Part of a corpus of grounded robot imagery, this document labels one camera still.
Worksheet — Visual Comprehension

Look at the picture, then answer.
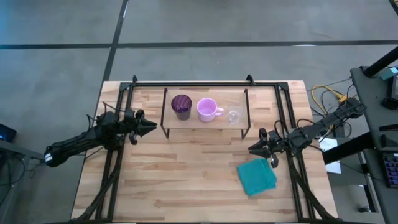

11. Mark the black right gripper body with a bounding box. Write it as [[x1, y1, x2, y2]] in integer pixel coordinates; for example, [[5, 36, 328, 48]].
[[259, 127, 283, 169]]

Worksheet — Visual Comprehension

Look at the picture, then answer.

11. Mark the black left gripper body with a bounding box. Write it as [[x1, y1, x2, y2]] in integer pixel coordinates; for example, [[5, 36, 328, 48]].
[[124, 108, 146, 146]]

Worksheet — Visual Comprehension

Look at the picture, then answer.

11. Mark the purple translucent tumbler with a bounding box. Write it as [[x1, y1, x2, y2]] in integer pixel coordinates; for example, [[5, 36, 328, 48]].
[[170, 94, 193, 121]]

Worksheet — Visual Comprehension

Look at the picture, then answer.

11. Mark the clear glass cup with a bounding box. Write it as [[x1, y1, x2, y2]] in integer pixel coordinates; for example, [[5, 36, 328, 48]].
[[226, 104, 244, 124]]

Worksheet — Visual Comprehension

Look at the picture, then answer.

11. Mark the pink plastic mug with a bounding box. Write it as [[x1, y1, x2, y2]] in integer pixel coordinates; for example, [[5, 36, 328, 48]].
[[196, 97, 224, 123]]

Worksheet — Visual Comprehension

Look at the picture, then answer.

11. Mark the wooden shelf with black legs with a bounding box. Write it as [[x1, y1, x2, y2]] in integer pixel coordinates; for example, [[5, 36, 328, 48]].
[[160, 88, 252, 140]]

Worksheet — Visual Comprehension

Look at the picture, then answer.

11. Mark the teal folded cloth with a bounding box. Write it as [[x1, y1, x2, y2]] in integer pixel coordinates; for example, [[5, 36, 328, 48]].
[[236, 158, 278, 197]]

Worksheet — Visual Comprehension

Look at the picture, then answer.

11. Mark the white paper sheet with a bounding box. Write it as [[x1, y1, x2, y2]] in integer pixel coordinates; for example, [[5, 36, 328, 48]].
[[318, 136, 342, 174]]

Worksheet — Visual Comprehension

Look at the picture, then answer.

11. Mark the grey side desk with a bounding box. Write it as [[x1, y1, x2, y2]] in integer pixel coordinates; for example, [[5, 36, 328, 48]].
[[350, 65, 398, 224]]

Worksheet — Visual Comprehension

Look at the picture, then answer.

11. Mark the dark keyboard with blue keys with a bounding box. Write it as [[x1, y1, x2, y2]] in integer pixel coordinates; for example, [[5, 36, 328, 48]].
[[383, 152, 398, 189]]

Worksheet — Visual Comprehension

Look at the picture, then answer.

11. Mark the black device with blue light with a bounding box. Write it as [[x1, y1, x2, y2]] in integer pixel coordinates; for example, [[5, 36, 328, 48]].
[[0, 123, 17, 144]]

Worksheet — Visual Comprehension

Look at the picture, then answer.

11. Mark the black diagonal pole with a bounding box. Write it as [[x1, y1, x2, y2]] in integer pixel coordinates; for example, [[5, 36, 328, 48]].
[[363, 46, 398, 78]]

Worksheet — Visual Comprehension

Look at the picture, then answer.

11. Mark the black metal rig frame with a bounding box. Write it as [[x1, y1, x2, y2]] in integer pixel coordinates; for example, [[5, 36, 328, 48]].
[[74, 74, 340, 224]]

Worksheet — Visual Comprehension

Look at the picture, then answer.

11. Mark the thick yellow power cable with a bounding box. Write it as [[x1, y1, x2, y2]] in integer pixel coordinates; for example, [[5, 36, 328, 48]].
[[312, 84, 348, 116]]

